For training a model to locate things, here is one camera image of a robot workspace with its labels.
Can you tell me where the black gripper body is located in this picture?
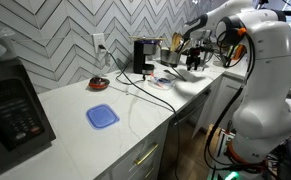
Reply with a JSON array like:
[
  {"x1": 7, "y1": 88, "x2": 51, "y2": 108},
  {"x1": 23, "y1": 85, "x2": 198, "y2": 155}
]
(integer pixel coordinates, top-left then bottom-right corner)
[{"x1": 185, "y1": 46, "x2": 206, "y2": 65}]

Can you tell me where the dark metal tong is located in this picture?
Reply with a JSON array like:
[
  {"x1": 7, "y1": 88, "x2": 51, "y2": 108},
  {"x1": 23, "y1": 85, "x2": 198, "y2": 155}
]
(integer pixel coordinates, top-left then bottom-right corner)
[{"x1": 162, "y1": 68, "x2": 189, "y2": 83}]

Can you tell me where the purple-blue lid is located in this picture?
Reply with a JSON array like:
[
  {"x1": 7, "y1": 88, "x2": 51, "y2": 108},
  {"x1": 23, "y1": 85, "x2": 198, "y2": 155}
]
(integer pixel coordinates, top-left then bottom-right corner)
[{"x1": 133, "y1": 39, "x2": 163, "y2": 45}]

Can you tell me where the black steel coffee maker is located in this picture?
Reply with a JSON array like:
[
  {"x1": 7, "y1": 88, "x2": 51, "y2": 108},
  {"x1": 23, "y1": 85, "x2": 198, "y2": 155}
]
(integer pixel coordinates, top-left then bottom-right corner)
[{"x1": 132, "y1": 39, "x2": 160, "y2": 75}]

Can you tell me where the square blue plastic lid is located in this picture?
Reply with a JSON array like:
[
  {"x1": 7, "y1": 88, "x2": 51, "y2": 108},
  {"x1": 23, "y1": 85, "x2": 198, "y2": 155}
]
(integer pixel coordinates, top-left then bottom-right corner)
[{"x1": 85, "y1": 103, "x2": 121, "y2": 131}]

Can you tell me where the wooden spoon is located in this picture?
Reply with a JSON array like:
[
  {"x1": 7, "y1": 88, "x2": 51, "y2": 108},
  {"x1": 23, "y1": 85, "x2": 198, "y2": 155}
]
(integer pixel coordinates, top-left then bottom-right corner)
[
  {"x1": 170, "y1": 31, "x2": 180, "y2": 52},
  {"x1": 176, "y1": 35, "x2": 187, "y2": 53}
]

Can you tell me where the metal utensil holder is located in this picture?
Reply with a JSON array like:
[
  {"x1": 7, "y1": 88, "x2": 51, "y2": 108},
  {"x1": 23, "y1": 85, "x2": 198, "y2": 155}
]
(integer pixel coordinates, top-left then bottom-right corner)
[{"x1": 160, "y1": 47, "x2": 183, "y2": 68}]

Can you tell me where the clear plastic container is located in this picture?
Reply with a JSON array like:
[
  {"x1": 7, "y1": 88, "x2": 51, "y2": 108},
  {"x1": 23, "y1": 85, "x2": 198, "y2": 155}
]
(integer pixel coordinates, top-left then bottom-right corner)
[{"x1": 147, "y1": 74, "x2": 176, "y2": 92}]

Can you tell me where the red pen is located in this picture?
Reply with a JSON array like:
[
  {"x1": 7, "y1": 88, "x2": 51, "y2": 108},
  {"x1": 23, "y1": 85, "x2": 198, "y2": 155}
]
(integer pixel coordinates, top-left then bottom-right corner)
[{"x1": 149, "y1": 75, "x2": 164, "y2": 88}]

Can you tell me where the wooden plank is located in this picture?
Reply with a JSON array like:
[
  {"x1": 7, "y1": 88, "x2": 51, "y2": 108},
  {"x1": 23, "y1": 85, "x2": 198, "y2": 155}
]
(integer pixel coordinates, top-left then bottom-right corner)
[{"x1": 204, "y1": 123, "x2": 221, "y2": 146}]

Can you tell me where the red and black dish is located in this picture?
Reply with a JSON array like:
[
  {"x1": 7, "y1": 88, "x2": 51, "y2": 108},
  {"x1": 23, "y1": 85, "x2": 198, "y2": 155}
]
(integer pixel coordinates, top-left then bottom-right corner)
[{"x1": 88, "y1": 76, "x2": 111, "y2": 91}]

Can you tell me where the black microwave oven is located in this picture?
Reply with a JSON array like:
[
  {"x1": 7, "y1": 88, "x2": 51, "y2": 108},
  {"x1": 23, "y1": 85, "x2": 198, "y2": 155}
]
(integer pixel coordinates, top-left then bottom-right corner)
[{"x1": 0, "y1": 57, "x2": 57, "y2": 180}]

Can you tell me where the dark teal cable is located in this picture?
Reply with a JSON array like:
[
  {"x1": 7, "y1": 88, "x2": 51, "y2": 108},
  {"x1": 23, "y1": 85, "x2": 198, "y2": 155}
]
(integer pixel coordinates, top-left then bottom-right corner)
[{"x1": 98, "y1": 44, "x2": 181, "y2": 180}]

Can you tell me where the black corrugated cable conduit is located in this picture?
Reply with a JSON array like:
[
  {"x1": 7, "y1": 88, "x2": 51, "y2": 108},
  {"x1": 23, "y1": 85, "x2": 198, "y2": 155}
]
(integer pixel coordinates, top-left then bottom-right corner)
[{"x1": 215, "y1": 19, "x2": 257, "y2": 83}]

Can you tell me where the black coffee maker cord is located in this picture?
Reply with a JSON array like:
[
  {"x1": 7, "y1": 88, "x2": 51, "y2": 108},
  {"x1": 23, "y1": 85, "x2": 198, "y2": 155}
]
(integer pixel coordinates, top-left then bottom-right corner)
[{"x1": 114, "y1": 58, "x2": 144, "y2": 86}]

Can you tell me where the white wall outlet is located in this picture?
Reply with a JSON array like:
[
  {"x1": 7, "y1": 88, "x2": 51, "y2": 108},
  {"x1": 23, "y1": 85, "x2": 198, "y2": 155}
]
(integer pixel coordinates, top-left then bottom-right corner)
[{"x1": 92, "y1": 32, "x2": 106, "y2": 55}]

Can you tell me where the gold drawer handle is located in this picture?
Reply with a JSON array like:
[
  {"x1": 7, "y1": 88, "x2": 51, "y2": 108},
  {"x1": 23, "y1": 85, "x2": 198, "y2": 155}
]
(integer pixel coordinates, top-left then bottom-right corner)
[{"x1": 133, "y1": 142, "x2": 160, "y2": 166}]

